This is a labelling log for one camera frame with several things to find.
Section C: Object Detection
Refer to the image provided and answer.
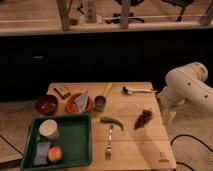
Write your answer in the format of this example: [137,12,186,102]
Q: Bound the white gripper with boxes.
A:
[157,87,184,126]

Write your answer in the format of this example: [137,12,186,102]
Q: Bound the white handled dish brush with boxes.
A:
[122,86,157,95]

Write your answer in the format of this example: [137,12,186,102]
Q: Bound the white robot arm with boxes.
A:
[157,62,213,126]

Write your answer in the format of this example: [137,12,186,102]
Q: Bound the brown pine cone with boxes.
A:
[134,109,154,130]

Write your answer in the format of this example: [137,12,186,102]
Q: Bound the green chili pepper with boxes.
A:
[100,116,124,131]

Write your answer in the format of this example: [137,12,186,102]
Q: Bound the metal fork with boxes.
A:
[105,125,113,160]

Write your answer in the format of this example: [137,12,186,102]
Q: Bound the white folded paper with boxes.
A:
[74,91,88,113]

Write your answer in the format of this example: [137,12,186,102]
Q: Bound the orange bowl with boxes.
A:
[65,93,93,114]

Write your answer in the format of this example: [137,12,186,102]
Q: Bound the green plastic tray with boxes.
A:
[21,113,92,171]

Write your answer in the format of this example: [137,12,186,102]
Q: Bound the black office chair base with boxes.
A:
[105,0,146,25]

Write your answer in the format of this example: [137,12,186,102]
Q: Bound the orange peach fruit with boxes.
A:
[48,146,63,164]

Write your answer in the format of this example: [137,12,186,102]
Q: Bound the white round container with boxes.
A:
[39,119,59,140]

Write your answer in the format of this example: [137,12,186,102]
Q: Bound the dark red bowl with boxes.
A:
[35,95,58,116]

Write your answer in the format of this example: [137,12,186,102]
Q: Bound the grey sponge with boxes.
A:
[33,141,51,166]

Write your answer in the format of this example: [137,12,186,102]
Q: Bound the black cable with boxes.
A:
[169,133,213,171]

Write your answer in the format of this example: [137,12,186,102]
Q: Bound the metal cup wooden handle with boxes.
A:
[94,83,112,112]

